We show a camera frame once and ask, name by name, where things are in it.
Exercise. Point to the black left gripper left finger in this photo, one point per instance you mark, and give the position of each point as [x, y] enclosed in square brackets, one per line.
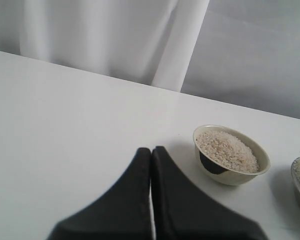
[121, 213]

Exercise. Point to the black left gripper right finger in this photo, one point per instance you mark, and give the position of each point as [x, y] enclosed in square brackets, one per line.
[184, 212]

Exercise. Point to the white ceramic bowl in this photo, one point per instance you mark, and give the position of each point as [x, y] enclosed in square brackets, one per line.
[225, 175]

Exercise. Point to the rice in white bowl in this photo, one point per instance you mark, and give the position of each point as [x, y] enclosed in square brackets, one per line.
[228, 151]

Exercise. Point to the white backdrop curtain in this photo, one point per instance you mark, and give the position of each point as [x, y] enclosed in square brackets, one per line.
[243, 52]

